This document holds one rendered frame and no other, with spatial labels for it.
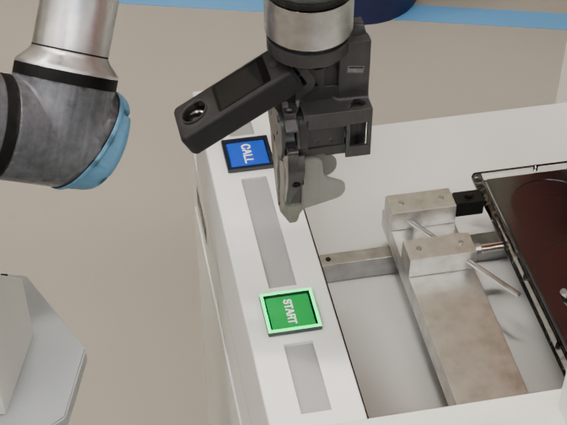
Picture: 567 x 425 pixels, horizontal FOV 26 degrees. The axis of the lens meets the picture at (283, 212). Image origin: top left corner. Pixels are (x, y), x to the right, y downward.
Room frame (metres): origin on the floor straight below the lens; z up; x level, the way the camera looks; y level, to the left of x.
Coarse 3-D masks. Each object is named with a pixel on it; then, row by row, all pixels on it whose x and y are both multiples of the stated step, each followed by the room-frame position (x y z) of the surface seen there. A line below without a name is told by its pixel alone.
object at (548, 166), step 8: (512, 168) 1.17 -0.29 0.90; (520, 168) 1.17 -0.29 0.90; (528, 168) 1.17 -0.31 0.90; (536, 168) 1.17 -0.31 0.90; (544, 168) 1.17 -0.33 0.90; (552, 168) 1.17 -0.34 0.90; (560, 168) 1.17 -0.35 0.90; (488, 176) 1.15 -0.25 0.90; (496, 176) 1.16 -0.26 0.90; (504, 176) 1.16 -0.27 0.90
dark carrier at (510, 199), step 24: (504, 192) 1.12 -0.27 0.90; (528, 192) 1.13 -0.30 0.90; (552, 192) 1.13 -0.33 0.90; (504, 216) 1.08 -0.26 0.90; (528, 216) 1.08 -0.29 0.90; (552, 216) 1.08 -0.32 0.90; (528, 240) 1.04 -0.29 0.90; (552, 240) 1.04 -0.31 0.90; (528, 264) 1.00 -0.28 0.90; (552, 264) 1.00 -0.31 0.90; (552, 288) 0.96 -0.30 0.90; (552, 312) 0.93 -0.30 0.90
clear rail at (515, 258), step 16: (480, 176) 1.15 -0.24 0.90; (496, 208) 1.09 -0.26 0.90; (496, 224) 1.07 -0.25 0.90; (512, 240) 1.04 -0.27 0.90; (512, 256) 1.01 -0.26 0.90; (528, 272) 0.99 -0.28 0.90; (528, 288) 0.96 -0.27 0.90; (544, 320) 0.91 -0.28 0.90; (560, 352) 0.86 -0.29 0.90; (560, 368) 0.85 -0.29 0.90
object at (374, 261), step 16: (480, 240) 1.09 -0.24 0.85; (496, 240) 1.09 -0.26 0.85; (320, 256) 1.06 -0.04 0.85; (336, 256) 1.06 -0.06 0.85; (352, 256) 1.06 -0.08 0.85; (368, 256) 1.06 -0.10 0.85; (384, 256) 1.06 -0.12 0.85; (480, 256) 1.09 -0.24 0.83; (496, 256) 1.09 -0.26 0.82; (336, 272) 1.05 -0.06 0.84; (352, 272) 1.06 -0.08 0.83; (368, 272) 1.06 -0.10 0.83; (384, 272) 1.06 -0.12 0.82
